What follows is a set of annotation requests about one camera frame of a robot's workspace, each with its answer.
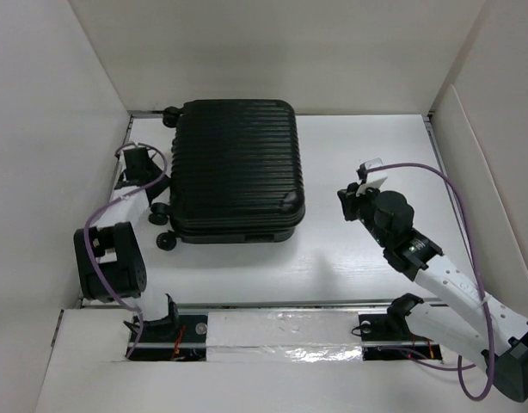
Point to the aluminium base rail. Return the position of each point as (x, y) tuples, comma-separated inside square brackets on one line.
[(198, 335)]

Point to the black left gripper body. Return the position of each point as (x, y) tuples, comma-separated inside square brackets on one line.
[(162, 184)]

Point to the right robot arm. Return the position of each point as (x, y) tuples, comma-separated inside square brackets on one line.
[(477, 326)]

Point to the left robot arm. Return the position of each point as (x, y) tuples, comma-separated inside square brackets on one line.
[(109, 261)]

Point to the black hard-shell suitcase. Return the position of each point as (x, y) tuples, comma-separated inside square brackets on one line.
[(235, 173)]

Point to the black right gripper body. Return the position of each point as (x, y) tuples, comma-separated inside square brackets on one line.
[(366, 200)]

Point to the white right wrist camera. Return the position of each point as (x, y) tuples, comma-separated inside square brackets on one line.
[(371, 176)]

